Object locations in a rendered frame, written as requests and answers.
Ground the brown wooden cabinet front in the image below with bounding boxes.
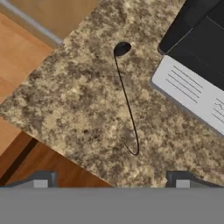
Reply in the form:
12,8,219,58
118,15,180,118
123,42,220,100
0,130,114,188

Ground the black and white countertop appliance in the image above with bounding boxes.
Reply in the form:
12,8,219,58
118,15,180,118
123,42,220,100
149,0,224,138

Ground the grey cabinet plinth strip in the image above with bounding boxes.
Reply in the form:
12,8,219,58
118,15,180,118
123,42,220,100
0,0,64,49

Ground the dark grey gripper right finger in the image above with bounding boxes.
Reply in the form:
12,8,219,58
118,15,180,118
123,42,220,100
165,171,222,188

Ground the black ladle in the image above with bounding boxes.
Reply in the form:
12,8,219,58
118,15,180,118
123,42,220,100
113,41,140,157

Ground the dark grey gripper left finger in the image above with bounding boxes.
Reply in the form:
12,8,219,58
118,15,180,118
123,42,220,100
4,171,59,188

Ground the light wooden cabinet run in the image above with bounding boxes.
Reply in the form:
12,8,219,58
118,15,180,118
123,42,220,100
8,0,102,40

